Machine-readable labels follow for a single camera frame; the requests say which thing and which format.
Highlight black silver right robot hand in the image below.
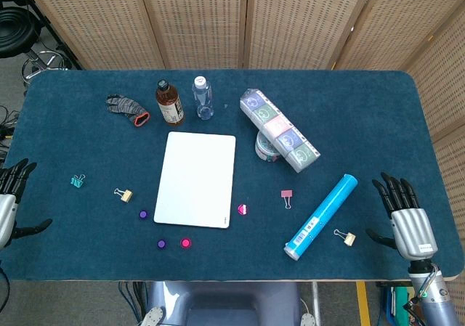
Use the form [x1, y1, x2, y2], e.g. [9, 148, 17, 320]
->
[365, 172, 439, 261]

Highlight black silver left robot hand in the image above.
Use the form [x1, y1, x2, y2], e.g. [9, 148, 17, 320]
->
[0, 158, 53, 250]

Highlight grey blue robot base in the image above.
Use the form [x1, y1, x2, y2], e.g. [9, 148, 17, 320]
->
[139, 281, 320, 326]

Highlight beige binder clip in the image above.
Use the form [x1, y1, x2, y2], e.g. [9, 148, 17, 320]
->
[113, 187, 134, 203]
[333, 229, 357, 248]

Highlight green and blue box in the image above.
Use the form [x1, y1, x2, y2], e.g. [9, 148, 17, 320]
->
[385, 285, 415, 326]

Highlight blue cling film roll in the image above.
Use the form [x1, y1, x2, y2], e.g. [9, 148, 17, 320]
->
[283, 174, 359, 262]

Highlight metal table leg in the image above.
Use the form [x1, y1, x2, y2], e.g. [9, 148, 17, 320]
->
[311, 281, 323, 326]

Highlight dark blue table cloth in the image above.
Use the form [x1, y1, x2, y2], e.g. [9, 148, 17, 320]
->
[0, 69, 455, 282]

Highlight grey knit work glove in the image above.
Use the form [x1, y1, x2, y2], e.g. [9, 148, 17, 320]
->
[105, 94, 151, 128]

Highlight wrapped tissue packs bundle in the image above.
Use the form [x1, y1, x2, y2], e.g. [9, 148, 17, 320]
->
[239, 88, 322, 174]

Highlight clear jar of clips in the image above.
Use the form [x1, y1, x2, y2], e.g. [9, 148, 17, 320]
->
[254, 131, 281, 163]

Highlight black stand pole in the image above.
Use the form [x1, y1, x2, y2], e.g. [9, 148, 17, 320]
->
[21, 0, 84, 70]

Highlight black round stool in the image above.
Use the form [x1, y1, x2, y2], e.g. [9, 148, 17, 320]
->
[0, 6, 70, 87]

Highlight white magnetic board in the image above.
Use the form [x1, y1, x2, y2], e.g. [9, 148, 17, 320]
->
[153, 131, 237, 229]

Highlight brown tea bottle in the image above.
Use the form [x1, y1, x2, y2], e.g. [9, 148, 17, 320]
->
[155, 79, 185, 127]

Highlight clear empty water bottle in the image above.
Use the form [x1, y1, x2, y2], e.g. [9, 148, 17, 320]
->
[191, 76, 214, 121]

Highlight woven folding screen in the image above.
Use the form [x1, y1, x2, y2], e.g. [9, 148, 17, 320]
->
[16, 0, 465, 240]

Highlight black cable bundle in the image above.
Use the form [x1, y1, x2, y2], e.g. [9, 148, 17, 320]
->
[118, 281, 148, 323]

